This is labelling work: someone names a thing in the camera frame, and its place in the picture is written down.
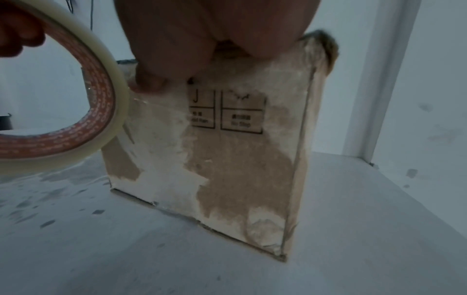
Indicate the white door frame post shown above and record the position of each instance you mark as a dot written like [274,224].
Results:
[383,80]

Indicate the person's right hand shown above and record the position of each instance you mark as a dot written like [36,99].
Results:
[189,31]

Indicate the person's left hand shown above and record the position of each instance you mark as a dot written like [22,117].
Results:
[16,31]

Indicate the worn brown cardboard box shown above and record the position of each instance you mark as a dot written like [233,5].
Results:
[233,161]

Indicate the beige masking tape roll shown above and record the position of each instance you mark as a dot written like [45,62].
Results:
[109,95]

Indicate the small dark object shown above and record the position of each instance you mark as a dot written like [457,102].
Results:
[5,122]

